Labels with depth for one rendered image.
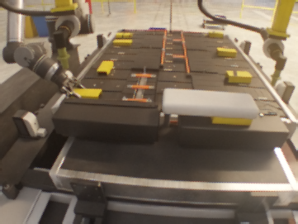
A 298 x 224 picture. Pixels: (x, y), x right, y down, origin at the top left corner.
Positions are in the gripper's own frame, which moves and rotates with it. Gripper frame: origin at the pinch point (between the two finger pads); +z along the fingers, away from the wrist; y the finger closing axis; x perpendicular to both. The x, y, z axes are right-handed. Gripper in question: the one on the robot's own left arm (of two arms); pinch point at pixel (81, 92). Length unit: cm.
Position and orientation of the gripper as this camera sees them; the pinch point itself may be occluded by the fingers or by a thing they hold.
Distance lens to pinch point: 110.7
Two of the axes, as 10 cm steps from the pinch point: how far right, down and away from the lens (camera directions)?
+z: 7.6, 5.6, 3.3
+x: 6.4, -5.8, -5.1
